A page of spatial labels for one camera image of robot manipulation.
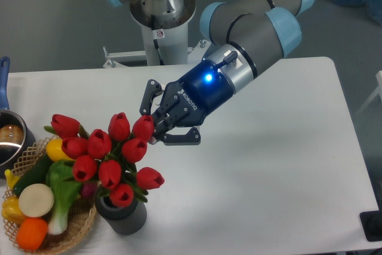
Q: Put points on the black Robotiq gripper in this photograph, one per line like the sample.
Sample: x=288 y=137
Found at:
x=186 y=102

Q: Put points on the red tulip bouquet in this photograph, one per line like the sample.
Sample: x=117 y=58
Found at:
x=110 y=156

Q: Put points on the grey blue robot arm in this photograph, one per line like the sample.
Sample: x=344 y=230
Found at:
x=250 y=36

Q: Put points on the dark grey ribbed vase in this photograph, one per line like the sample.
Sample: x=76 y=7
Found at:
x=123 y=220

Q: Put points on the purple red onion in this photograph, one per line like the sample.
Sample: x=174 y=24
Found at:
x=88 y=189

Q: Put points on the yellow squash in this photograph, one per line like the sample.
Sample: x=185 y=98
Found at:
x=55 y=152

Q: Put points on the green bok choy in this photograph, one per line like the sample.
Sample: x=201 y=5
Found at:
x=65 y=194

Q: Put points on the woven wicker basket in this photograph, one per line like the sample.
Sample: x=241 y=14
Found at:
x=80 y=219

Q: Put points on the dark green cucumber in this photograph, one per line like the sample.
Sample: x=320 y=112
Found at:
x=36 y=174

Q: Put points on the white round radish slice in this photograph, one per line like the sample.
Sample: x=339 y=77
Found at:
x=36 y=200

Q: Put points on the yellow banana tip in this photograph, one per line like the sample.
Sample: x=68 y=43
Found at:
x=11 y=179

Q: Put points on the orange fruit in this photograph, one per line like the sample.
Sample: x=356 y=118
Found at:
x=31 y=233

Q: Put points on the yellow bell pepper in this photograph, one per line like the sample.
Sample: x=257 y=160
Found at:
x=12 y=212

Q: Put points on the white furniture piece right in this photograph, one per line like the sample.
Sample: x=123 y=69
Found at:
x=375 y=93

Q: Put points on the black device at table edge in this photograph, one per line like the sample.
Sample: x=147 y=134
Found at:
x=371 y=223

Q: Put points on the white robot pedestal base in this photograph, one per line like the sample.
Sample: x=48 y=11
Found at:
x=165 y=31

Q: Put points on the blue handled steel saucepan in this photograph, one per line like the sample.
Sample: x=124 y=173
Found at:
x=16 y=137

